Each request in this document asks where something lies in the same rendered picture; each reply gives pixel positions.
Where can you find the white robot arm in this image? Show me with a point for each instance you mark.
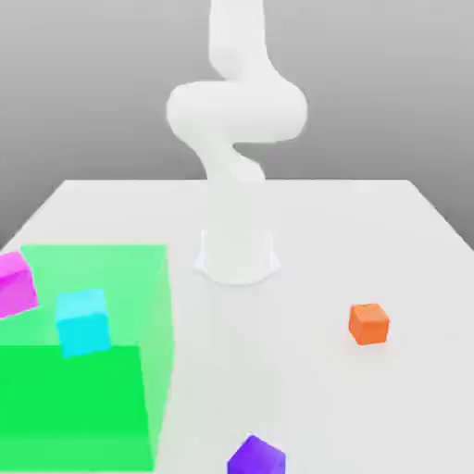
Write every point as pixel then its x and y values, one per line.
pixel 237 111

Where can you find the small orange cube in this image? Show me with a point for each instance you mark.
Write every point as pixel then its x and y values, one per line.
pixel 368 326

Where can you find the small cyan cube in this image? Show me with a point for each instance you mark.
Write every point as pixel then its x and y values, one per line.
pixel 83 326

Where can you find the small purple cube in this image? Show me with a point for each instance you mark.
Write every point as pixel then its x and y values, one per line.
pixel 255 459

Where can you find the small magenta cube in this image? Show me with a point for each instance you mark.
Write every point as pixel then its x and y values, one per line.
pixel 14 289

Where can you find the large green box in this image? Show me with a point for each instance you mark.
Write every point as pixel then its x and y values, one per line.
pixel 70 407

